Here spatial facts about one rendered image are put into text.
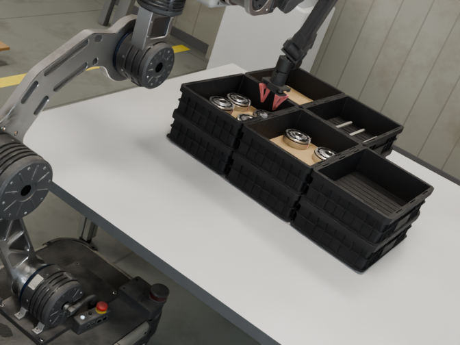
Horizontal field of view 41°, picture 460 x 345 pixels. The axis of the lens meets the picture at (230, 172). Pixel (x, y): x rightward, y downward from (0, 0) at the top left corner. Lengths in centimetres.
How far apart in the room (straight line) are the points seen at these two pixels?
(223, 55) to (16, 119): 314
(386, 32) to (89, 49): 336
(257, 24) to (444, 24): 130
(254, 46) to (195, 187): 250
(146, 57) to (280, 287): 76
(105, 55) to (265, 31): 276
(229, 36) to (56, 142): 263
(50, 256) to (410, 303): 128
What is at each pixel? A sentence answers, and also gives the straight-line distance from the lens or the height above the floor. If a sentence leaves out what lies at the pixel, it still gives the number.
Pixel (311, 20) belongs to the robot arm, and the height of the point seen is 129.
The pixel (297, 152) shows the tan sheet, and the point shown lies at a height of 83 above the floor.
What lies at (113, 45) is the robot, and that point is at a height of 116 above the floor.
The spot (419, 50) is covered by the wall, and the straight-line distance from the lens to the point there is 477.
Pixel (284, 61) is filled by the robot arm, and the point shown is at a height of 110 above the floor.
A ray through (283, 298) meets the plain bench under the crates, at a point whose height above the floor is 70.
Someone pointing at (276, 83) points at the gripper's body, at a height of 101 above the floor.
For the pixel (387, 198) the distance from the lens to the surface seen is 230.
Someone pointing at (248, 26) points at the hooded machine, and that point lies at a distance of 453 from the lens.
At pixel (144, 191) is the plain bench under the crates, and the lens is 203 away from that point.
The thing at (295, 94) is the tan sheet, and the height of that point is 83.
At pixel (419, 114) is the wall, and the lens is 484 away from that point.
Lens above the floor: 179
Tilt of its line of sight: 28 degrees down
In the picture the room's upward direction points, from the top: 20 degrees clockwise
